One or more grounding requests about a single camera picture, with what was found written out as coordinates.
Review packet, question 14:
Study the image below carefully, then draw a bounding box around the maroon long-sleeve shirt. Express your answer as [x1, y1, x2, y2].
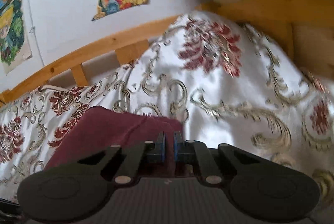
[45, 107, 183, 176]

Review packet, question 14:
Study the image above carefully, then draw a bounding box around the white floral satin bedspread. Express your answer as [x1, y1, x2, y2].
[1, 12, 333, 207]

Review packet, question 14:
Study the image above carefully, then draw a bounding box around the blond anime character poster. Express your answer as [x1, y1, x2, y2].
[1, 0, 32, 75]

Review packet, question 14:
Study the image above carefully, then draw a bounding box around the white wall conduit pipe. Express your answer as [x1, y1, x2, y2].
[27, 0, 45, 67]

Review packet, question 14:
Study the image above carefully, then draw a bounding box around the wooden bed frame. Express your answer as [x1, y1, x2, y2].
[1, 0, 333, 104]

